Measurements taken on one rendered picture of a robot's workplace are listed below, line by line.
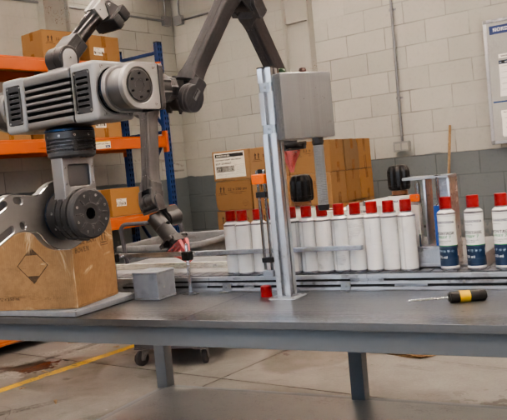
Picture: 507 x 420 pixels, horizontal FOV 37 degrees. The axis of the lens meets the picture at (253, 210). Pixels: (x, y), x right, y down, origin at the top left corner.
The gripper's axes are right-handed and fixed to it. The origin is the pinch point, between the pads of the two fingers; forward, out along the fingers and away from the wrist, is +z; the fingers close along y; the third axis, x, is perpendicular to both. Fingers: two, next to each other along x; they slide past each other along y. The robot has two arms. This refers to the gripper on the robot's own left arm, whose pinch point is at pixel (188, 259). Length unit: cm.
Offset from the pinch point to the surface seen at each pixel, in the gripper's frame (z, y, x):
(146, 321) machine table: 18, -47, -6
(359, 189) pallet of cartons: -51, 372, 60
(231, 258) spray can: 11.2, -1.9, -14.0
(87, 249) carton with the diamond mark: -15.1, -34.1, 4.7
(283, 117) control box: -2, -18, -65
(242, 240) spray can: 10.0, -3.2, -22.0
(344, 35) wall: -187, 474, 1
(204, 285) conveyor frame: 11.8, -5.7, -2.2
